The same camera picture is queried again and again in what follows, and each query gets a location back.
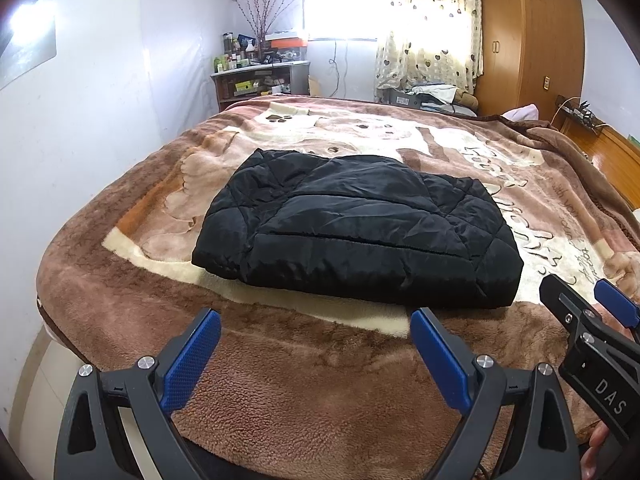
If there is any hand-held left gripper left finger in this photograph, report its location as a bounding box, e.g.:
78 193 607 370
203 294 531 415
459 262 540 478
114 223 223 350
55 308 222 480

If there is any black storage box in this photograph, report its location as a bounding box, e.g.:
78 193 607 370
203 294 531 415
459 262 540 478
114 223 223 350
376 87 426 108

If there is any bright window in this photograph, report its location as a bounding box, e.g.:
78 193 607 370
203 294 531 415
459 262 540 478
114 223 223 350
301 0 381 41

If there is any row of bottles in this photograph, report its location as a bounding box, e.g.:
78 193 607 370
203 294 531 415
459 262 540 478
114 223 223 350
214 32 261 73

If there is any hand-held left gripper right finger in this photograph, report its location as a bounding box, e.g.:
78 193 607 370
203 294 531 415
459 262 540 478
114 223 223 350
410 307 581 480

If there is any heart patterned curtain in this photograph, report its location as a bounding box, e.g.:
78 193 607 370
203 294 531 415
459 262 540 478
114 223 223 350
375 0 485 103

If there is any white power strip with cables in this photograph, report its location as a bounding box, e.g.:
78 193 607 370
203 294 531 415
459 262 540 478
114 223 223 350
555 95 608 133

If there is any glossy wall sheet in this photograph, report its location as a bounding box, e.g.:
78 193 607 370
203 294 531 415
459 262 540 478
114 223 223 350
0 25 58 91

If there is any white mattress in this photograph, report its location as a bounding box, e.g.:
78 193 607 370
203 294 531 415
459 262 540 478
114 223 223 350
10 300 121 480

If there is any vase of dry branches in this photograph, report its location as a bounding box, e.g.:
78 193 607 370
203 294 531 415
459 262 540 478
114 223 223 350
235 0 301 46

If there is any black puffer jacket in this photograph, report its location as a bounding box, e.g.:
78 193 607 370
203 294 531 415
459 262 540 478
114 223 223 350
191 148 525 310

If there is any wooden wardrobe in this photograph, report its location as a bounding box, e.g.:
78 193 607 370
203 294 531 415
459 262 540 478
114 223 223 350
475 0 586 121

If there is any person's right hand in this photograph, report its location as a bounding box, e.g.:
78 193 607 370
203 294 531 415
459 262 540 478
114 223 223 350
582 422 613 480

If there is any brown printed fleece blanket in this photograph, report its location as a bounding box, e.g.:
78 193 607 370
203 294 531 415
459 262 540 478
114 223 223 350
36 95 640 471

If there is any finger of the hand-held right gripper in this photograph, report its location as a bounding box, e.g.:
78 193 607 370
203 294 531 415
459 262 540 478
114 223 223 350
539 274 608 341
594 278 640 346

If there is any plain brown blanket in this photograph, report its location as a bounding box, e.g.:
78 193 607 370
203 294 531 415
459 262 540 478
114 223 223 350
495 110 640 216

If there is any pile of clothes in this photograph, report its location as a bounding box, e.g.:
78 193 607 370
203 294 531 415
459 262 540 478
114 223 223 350
410 82 478 113

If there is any hanging dark cable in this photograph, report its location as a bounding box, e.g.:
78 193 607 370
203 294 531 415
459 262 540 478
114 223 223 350
327 40 351 97

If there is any orange white box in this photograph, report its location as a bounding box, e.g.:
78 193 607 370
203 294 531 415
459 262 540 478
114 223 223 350
265 31 307 48

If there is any cluttered grey desk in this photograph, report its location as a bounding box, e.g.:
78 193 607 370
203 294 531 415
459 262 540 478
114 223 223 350
210 60 311 113

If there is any wooden headboard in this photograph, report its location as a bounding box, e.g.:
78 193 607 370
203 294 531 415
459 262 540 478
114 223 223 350
562 122 640 211

